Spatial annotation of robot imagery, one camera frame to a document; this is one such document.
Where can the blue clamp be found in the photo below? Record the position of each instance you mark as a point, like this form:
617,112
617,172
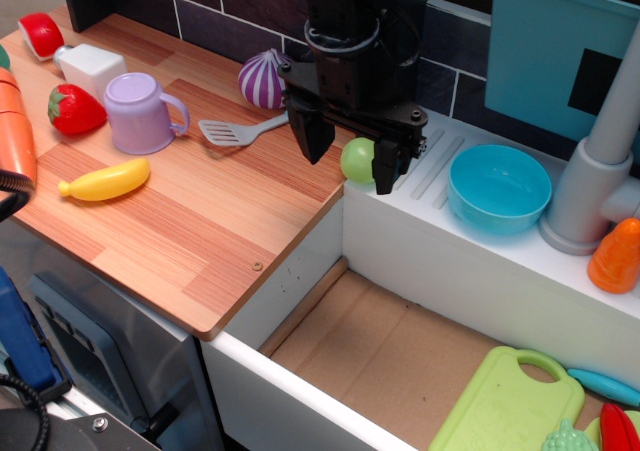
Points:
30,354

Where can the grey toy oven door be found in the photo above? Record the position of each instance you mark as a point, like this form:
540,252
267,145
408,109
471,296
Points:
138,368

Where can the teal box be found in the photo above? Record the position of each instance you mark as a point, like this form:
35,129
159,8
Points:
551,62

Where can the purple striped toy onion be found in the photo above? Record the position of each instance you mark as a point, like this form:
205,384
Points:
259,81

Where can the small orange toy carrot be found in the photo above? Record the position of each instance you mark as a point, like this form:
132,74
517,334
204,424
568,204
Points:
614,266

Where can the white salt shaker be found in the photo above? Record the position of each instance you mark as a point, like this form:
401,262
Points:
89,67

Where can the yellow toy banana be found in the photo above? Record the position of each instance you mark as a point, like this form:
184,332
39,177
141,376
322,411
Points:
108,183

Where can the white toy sink unit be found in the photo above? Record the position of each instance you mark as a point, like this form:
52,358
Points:
366,333

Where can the red white toy sushi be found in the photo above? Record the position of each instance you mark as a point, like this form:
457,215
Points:
41,34

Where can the lilac plastic mug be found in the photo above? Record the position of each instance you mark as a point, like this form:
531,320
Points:
144,119

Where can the grey toy spatula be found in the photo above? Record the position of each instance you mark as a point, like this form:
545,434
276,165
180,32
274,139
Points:
225,134

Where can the blue toy knife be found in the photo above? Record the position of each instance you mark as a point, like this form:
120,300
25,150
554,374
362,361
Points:
607,387

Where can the red toy strawberry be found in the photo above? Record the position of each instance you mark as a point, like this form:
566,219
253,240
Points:
72,110

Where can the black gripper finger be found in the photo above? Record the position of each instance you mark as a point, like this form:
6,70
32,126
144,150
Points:
391,160
313,134

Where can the green toy cutting board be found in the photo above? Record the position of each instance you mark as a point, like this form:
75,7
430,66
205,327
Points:
514,400

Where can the grey toy faucet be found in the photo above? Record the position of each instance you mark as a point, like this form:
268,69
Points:
595,189

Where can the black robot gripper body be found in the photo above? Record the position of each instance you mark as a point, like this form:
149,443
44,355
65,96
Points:
355,98

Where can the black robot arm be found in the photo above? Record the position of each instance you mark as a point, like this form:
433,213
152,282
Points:
387,30

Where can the light green toy grapes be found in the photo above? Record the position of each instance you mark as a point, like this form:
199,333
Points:
567,438

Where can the blue plastic bowl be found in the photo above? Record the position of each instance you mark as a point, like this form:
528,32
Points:
498,189

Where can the green toy pear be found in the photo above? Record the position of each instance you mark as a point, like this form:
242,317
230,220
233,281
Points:
356,160

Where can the red toy pepper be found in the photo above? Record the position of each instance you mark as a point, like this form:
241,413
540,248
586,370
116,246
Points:
617,431

